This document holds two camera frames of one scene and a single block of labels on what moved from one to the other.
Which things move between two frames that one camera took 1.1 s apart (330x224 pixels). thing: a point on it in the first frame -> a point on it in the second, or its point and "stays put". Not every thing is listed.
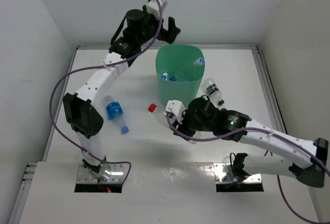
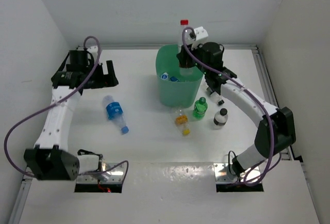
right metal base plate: (223, 174) stays put
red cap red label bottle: (161, 117) -> (188, 41)
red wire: (107, 189) stays put
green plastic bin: (180, 68) stays put
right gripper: (181, 127) -> (183, 56)
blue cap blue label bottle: (114, 111) stays put
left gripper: (167, 35) -> (104, 80)
